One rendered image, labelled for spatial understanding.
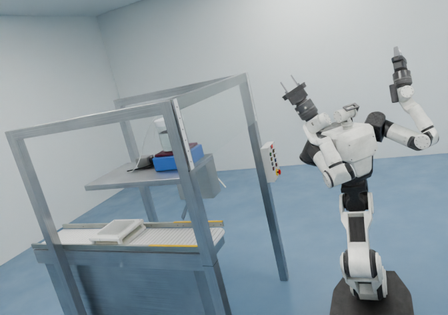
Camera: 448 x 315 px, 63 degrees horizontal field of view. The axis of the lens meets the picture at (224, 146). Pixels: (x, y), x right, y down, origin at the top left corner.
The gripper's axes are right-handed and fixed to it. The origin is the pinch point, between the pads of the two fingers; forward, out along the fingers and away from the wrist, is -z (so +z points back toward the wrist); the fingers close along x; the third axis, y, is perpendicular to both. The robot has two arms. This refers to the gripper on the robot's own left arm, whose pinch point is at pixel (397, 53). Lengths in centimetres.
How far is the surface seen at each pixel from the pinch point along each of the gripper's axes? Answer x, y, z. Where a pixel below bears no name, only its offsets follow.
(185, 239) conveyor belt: 57, 114, 90
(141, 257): 72, 134, 97
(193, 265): 63, 103, 103
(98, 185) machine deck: 97, 135, 56
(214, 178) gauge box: 51, 93, 57
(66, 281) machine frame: 85, 194, 111
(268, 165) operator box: -15, 98, 47
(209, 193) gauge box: 54, 95, 65
